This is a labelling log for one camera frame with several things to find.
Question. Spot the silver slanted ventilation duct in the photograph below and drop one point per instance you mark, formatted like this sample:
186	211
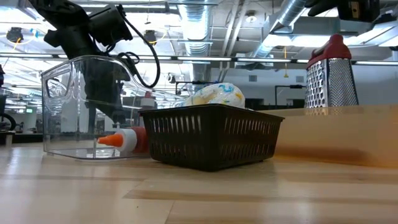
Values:
289	12

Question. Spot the sprinkled frosted donut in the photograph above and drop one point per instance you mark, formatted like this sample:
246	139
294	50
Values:
217	93

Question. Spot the black rig frame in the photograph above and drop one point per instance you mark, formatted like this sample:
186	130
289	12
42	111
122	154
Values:
202	58

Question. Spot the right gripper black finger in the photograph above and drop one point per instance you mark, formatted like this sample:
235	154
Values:
320	6

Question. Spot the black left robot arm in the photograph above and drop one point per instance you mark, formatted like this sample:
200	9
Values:
59	9

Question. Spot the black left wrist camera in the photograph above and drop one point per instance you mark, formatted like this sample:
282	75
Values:
109	25

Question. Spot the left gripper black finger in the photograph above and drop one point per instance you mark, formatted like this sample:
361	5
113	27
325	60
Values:
107	96

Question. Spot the black hanging ceiling lamp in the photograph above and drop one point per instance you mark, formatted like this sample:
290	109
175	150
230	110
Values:
150	35
14	34

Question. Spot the clear plastic storage bin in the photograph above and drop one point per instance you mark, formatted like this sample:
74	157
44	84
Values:
62	124

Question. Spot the silver upright ventilation duct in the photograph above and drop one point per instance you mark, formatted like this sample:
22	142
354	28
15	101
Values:
196	28

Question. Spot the black slotted plastic basket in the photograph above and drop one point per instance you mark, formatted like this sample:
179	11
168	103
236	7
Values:
211	140

